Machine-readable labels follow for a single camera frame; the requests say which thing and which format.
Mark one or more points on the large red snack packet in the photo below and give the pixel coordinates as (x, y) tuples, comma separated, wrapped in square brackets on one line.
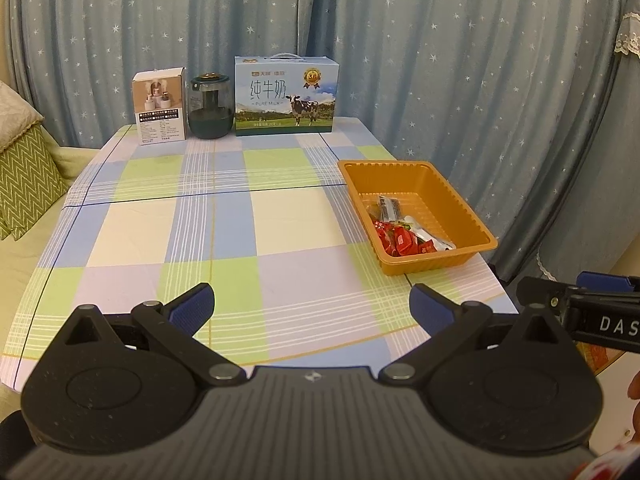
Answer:
[(397, 242)]

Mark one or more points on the dark green glass jar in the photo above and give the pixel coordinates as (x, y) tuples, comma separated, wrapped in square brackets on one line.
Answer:
[(210, 110)]

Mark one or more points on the black snack packet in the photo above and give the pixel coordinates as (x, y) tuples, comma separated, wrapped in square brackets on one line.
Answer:
[(389, 207)]

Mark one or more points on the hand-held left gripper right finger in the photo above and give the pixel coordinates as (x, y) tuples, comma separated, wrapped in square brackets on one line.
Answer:
[(430, 306)]

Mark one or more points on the blue milk carton box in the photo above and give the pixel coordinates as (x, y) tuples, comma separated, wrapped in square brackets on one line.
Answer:
[(285, 95)]

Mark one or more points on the orange plastic tray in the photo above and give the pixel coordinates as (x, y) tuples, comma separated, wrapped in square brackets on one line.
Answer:
[(450, 195)]

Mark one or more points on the green chevron pillow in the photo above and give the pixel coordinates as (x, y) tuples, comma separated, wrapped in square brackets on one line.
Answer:
[(30, 180)]

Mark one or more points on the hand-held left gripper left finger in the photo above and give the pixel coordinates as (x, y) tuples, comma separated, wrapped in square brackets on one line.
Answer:
[(192, 306)]

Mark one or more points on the person's right hand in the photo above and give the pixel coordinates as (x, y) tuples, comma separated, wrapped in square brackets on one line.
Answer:
[(635, 405)]

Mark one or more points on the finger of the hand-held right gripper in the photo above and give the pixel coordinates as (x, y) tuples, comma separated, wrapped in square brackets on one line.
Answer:
[(542, 295), (607, 281)]

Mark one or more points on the light green sofa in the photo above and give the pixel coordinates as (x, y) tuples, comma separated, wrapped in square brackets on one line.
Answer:
[(30, 270)]

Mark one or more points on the blue lace-trimmed cover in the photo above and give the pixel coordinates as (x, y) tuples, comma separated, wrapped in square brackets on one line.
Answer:
[(625, 135)]

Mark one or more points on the white product box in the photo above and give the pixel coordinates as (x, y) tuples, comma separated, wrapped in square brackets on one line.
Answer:
[(160, 110)]

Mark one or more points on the red white patterned clothing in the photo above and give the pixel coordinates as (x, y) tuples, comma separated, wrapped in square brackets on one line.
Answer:
[(610, 462)]

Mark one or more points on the beige quilted pillow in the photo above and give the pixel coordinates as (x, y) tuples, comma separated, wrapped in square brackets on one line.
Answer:
[(15, 110)]

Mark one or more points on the blue star curtain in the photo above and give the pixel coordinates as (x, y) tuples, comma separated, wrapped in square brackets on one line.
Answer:
[(425, 35)]

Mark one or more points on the long silver-ended candy packet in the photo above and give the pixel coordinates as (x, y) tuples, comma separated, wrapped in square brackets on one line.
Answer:
[(427, 232)]

